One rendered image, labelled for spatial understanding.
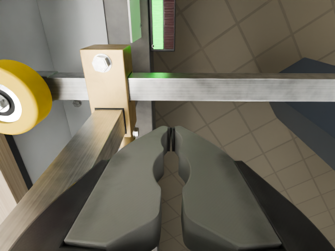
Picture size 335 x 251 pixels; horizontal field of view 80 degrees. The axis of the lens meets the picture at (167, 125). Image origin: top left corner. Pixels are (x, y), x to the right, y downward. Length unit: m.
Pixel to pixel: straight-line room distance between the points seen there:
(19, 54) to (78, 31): 0.13
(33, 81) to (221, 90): 0.22
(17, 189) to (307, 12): 1.27
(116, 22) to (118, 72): 0.18
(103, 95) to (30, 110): 0.08
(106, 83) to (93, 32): 0.27
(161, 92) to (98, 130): 0.09
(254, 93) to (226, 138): 1.07
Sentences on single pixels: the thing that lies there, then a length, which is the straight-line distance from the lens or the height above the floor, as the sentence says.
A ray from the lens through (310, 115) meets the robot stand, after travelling 0.90.
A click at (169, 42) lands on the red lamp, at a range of 0.40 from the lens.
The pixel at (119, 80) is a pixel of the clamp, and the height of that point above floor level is 0.87.
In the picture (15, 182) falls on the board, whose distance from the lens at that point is 0.37.
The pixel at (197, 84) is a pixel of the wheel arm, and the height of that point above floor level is 0.86.
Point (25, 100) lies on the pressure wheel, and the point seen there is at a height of 0.91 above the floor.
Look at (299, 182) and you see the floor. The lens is 1.78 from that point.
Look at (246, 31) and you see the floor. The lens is 1.17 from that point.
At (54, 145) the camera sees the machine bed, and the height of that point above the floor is 0.70.
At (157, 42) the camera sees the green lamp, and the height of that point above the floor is 0.70.
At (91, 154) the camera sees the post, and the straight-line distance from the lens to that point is 0.18.
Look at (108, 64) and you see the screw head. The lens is 0.25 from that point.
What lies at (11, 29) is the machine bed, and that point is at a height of 0.72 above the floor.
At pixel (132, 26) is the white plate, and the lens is 0.32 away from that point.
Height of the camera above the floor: 1.10
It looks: 62 degrees down
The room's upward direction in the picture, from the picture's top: 179 degrees counter-clockwise
